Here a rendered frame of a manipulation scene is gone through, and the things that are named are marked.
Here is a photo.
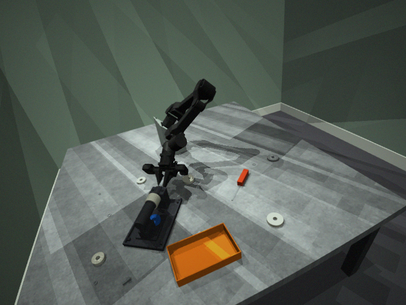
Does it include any small dark grey bolt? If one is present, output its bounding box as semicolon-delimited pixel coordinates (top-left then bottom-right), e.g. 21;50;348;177
122;276;131;285

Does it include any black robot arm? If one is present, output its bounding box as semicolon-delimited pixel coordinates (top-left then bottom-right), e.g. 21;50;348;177
161;79;216;154

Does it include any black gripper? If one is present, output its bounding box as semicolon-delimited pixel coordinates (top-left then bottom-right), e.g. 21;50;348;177
142;151;189;187

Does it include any orange shallow tray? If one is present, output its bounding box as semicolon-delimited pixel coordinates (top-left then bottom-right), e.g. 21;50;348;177
166;223;242;287

